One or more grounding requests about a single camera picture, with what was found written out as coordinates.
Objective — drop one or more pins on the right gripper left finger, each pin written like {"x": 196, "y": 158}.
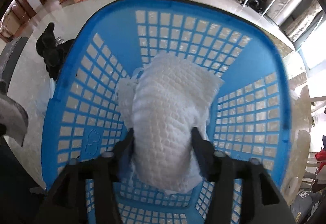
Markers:
{"x": 87, "y": 186}

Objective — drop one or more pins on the grey speckled cloth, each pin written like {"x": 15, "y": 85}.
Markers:
{"x": 14, "y": 119}

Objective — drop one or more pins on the white knitted towel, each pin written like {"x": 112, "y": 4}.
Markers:
{"x": 162, "y": 102}

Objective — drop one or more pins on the blue plastic basket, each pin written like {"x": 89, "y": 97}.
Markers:
{"x": 244, "y": 157}

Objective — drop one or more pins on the light blue folded cloth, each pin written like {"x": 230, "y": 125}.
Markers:
{"x": 45, "y": 93}

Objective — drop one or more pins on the clothes drying rack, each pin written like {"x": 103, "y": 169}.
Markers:
{"x": 316, "y": 156}

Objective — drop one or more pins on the black dragon plush toy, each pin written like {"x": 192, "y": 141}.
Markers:
{"x": 54, "y": 54}

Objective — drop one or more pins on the grey cushioned chair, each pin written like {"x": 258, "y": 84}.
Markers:
{"x": 10, "y": 56}

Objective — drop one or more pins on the patterned curtain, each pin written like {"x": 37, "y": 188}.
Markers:
{"x": 296, "y": 28}

